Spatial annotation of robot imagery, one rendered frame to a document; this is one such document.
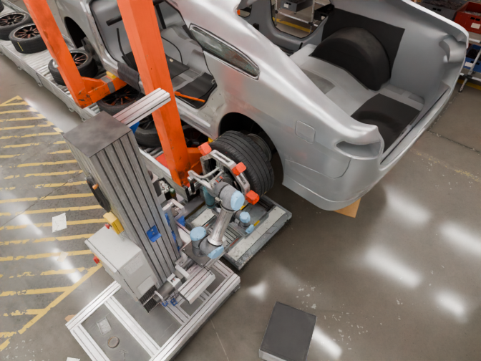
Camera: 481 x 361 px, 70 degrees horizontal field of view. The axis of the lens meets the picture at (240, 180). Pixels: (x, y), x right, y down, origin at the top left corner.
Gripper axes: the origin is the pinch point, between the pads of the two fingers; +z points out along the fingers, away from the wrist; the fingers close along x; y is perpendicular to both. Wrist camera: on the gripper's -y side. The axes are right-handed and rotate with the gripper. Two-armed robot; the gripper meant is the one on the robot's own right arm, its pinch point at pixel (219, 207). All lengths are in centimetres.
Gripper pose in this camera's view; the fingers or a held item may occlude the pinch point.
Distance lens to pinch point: 286.7
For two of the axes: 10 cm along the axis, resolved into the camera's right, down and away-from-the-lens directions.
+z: -7.3, -4.9, 4.7
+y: -0.5, -6.5, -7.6
